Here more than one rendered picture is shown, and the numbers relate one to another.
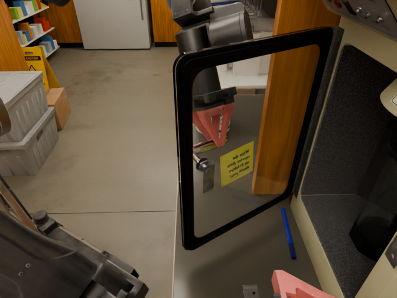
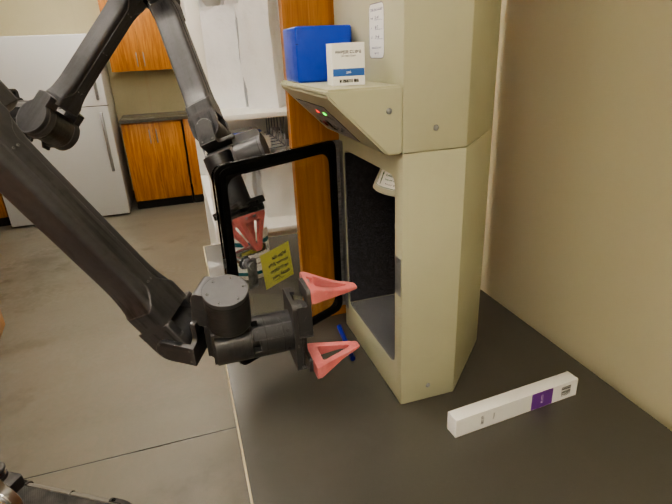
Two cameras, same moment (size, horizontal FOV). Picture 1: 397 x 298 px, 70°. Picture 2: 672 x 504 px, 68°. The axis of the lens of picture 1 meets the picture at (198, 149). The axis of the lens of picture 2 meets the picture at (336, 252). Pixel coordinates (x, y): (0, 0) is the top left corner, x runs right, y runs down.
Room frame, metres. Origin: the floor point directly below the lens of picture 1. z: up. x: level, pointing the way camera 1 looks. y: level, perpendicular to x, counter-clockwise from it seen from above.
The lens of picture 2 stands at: (-0.49, 0.05, 1.56)
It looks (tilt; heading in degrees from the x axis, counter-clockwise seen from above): 22 degrees down; 345
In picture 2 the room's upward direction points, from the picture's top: 3 degrees counter-clockwise
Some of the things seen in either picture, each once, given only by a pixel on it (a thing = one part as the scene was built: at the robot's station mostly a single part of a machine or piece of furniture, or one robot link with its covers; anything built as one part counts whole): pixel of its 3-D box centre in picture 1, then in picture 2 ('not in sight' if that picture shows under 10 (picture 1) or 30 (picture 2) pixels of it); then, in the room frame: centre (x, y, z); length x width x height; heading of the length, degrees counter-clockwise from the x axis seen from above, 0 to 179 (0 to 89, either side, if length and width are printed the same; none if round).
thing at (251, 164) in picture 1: (251, 149); (287, 250); (0.43, -0.10, 1.19); 0.30 x 0.01 x 0.40; 122
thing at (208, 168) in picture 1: (207, 177); (250, 273); (0.36, -0.01, 1.18); 0.02 x 0.02 x 0.06; 32
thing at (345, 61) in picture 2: not in sight; (345, 64); (0.29, -0.19, 1.54); 0.05 x 0.05 x 0.06; 84
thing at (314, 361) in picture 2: not in sight; (327, 342); (0.11, -0.09, 1.17); 0.09 x 0.07 x 0.07; 92
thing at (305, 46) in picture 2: not in sight; (317, 54); (0.44, -0.18, 1.56); 0.10 x 0.10 x 0.09; 2
